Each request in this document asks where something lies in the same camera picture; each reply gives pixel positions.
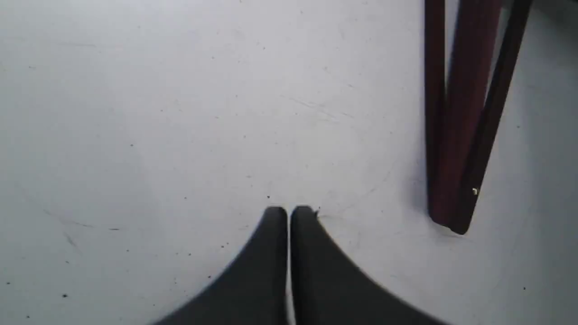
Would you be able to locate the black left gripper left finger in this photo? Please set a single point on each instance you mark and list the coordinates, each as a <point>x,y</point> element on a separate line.
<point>252,289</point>

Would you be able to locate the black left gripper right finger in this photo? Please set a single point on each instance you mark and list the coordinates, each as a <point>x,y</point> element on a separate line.
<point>329,289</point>

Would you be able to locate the folding paper fan maroon ribs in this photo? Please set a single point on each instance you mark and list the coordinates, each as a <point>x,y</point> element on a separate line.
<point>463,105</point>

